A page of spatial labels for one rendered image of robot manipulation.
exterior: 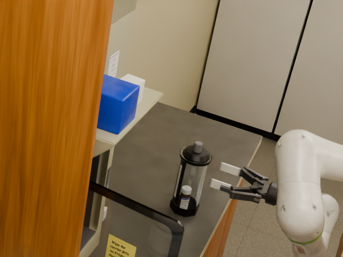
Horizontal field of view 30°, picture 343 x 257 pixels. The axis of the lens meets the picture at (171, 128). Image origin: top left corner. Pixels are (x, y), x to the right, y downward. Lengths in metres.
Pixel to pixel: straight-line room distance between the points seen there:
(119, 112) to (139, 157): 1.06
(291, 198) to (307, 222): 0.07
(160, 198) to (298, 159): 0.74
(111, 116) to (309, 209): 0.55
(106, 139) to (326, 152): 0.61
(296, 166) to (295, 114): 3.04
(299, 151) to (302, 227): 0.20
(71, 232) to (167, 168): 1.00
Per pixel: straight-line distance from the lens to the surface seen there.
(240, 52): 4.60
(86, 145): 1.34
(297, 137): 1.67
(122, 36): 1.60
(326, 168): 1.71
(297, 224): 1.61
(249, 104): 4.72
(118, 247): 1.53
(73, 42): 1.26
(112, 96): 1.41
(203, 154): 2.09
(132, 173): 2.36
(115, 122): 1.43
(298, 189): 1.62
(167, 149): 2.54
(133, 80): 1.57
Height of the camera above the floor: 2.23
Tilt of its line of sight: 29 degrees down
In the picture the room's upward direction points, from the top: 11 degrees clockwise
